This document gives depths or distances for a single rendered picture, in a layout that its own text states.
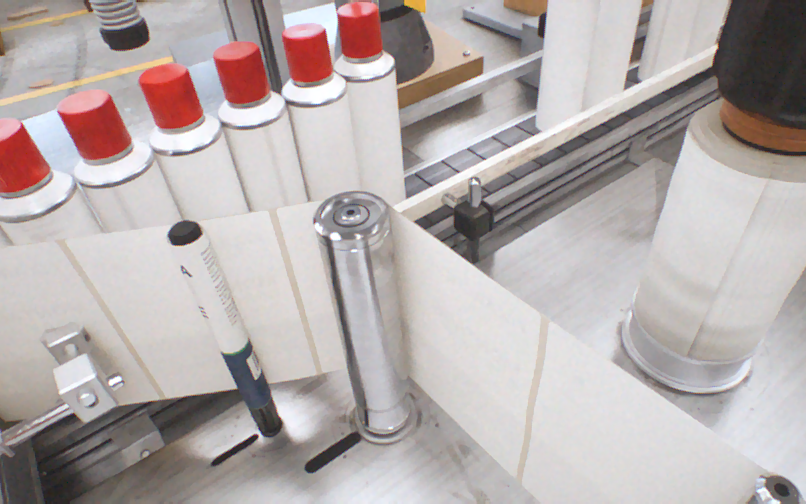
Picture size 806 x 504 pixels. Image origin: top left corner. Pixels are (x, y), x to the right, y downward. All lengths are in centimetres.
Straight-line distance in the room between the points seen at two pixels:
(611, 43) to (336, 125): 35
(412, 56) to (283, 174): 42
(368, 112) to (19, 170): 25
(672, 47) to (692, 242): 46
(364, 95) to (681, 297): 28
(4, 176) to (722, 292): 43
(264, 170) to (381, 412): 20
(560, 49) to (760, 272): 35
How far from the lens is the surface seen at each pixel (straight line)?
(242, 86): 42
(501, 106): 85
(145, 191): 41
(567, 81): 65
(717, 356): 43
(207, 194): 43
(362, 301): 29
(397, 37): 81
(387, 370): 34
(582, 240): 54
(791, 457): 45
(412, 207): 52
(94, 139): 40
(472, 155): 65
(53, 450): 50
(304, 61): 43
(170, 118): 41
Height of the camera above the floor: 123
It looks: 43 degrees down
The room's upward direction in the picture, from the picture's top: 6 degrees counter-clockwise
